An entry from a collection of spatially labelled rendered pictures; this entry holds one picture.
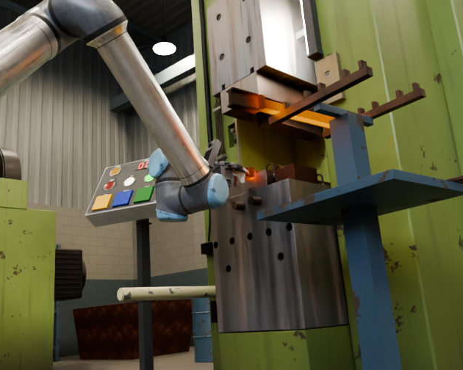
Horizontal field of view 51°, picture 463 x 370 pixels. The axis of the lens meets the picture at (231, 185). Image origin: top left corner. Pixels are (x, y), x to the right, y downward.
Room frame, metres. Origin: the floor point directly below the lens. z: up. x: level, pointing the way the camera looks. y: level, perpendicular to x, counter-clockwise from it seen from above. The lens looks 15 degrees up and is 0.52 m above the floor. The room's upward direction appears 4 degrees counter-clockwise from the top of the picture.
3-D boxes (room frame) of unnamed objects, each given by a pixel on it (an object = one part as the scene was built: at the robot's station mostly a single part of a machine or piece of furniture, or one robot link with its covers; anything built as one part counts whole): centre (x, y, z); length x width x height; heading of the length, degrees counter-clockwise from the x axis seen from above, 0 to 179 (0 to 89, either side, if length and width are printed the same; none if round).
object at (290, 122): (1.79, -0.25, 1.24); 0.30 x 0.07 x 0.06; 133
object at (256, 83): (1.78, -0.21, 1.32); 0.42 x 0.20 x 0.10; 133
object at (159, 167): (1.39, 0.18, 0.97); 0.12 x 0.09 x 0.10; 133
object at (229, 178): (1.50, 0.05, 0.97); 0.12 x 0.08 x 0.09; 133
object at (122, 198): (1.87, 0.44, 1.01); 0.07 x 0.05 x 0.07; 68
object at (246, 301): (1.75, -0.25, 0.69); 0.56 x 0.38 x 0.45; 133
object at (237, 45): (1.75, -0.23, 1.56); 0.42 x 0.39 x 0.40; 133
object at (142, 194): (1.84, 0.35, 1.01); 0.07 x 0.05 x 0.07; 68
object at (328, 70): (1.50, -0.36, 1.27); 0.09 x 0.02 x 0.17; 43
